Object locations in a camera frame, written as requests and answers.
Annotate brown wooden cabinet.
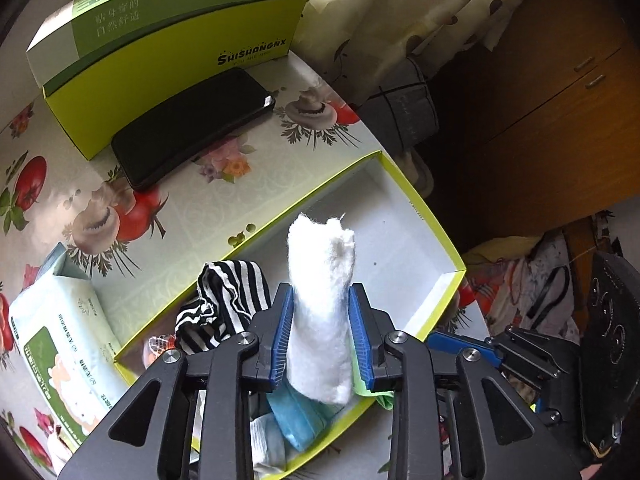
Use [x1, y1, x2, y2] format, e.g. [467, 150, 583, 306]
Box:
[415, 0, 640, 256]

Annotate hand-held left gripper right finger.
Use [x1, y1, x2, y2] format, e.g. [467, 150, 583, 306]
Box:
[348, 284, 583, 480]

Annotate green cloth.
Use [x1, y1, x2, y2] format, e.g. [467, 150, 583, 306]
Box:
[352, 360, 396, 411]

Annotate white towel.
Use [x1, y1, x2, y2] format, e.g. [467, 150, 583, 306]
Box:
[286, 212, 358, 406]

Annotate gray plaid cloth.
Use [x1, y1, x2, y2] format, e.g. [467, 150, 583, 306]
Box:
[360, 57, 441, 153]

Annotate floral tomato print tablecloth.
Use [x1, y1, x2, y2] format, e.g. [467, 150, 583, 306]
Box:
[0, 52, 496, 480]

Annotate lime green cardboard box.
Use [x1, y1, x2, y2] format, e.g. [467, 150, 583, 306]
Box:
[42, 0, 311, 161]

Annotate black smartphone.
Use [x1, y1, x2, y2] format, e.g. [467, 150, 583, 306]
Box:
[111, 67, 277, 192]

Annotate white and green carton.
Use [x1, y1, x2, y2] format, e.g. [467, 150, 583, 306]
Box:
[25, 0, 296, 88]

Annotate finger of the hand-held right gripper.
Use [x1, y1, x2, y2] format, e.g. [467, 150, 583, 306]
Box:
[532, 375, 583, 428]
[427, 327, 571, 386]

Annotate cream dotted curtain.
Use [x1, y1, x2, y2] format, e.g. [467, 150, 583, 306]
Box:
[292, 0, 576, 111]

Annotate clear plastic packet orange contents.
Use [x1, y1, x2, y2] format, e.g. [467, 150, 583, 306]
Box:
[145, 335, 178, 366]

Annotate pile of clothes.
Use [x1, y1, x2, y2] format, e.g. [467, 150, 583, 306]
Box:
[462, 212, 616, 346]

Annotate wet wipes pack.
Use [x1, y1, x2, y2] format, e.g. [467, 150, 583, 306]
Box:
[7, 242, 131, 461]

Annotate pale blue white sock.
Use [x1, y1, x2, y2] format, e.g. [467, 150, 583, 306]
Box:
[250, 415, 288, 478]

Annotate black white striped sock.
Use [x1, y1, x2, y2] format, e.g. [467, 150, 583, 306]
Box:
[174, 259, 273, 356]

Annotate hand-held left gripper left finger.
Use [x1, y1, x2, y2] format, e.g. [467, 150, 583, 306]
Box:
[57, 282, 296, 480]

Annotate lime green box lid tray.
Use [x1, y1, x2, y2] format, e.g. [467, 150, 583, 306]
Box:
[114, 150, 468, 478]

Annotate blue face mask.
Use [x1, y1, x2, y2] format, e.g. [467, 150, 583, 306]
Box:
[267, 390, 346, 453]

